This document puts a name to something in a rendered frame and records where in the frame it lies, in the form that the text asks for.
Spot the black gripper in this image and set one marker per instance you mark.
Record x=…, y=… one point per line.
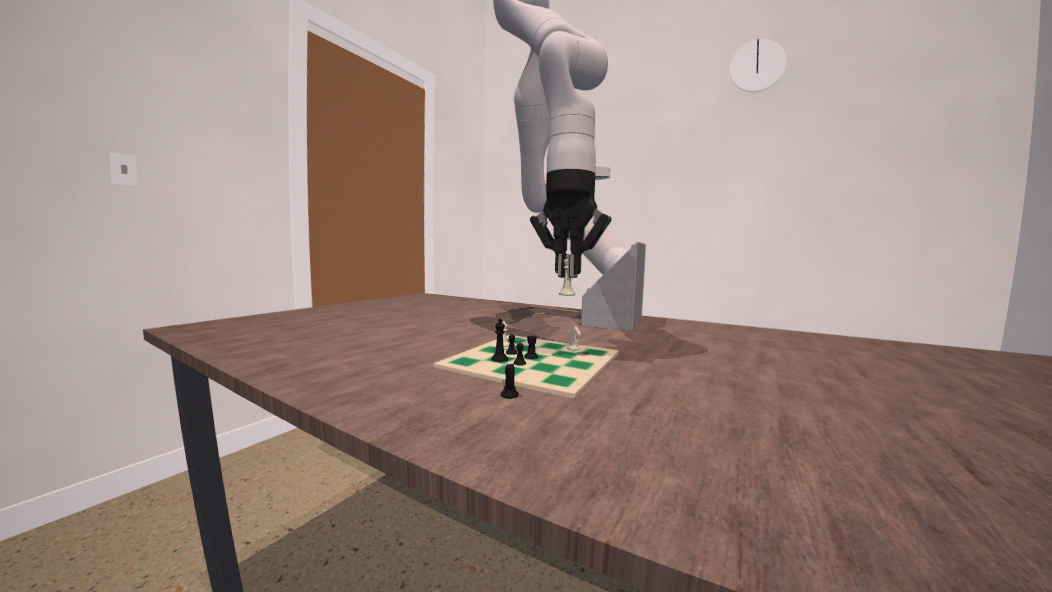
x=570, y=205

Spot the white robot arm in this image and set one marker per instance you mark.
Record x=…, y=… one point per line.
x=566, y=61

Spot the green and cream chessboard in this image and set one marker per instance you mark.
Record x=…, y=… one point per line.
x=557, y=370

